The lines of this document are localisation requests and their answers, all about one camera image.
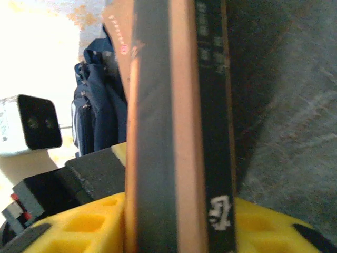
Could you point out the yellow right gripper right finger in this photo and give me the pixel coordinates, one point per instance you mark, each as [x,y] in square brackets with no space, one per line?
[268,232]

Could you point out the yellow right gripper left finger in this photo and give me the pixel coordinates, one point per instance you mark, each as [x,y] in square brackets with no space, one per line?
[79,229]

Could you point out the navy blue backpack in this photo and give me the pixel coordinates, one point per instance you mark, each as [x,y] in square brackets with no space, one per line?
[100,105]

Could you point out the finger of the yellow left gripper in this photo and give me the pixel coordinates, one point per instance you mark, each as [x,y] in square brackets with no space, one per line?
[121,155]

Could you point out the brown paperback book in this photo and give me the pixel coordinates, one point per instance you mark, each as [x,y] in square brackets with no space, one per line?
[184,105]

